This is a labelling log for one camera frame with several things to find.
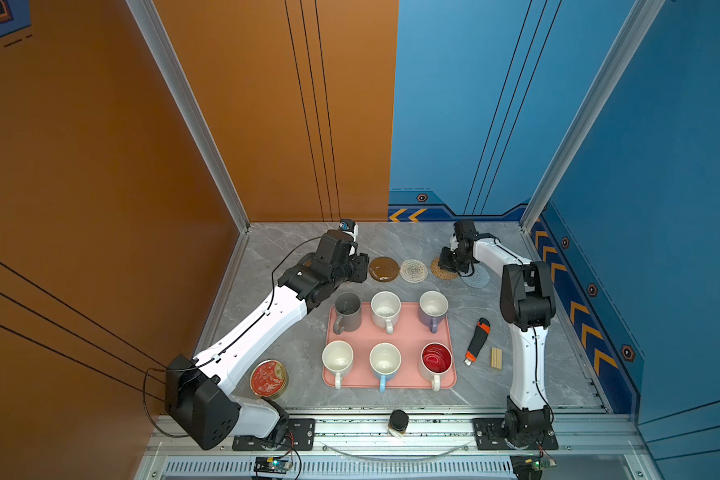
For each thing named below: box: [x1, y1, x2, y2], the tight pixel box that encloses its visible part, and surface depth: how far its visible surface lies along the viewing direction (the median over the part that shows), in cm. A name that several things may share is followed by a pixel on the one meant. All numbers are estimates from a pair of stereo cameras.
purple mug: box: [418, 290, 449, 334], surface depth 91 cm
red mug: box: [420, 342, 453, 392], surface depth 81 cm
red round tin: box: [250, 359, 288, 398], surface depth 81 cm
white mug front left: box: [322, 340, 354, 390], surface depth 80 cm
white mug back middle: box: [370, 290, 402, 335], surface depth 90 cm
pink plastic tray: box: [323, 302, 457, 389], surface depth 90 cm
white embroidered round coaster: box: [399, 259, 429, 284], surface depth 107 cm
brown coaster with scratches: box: [369, 256, 400, 283], surface depth 107 cm
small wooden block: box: [490, 347, 503, 370], surface depth 86 cm
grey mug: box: [333, 292, 363, 335], surface depth 88 cm
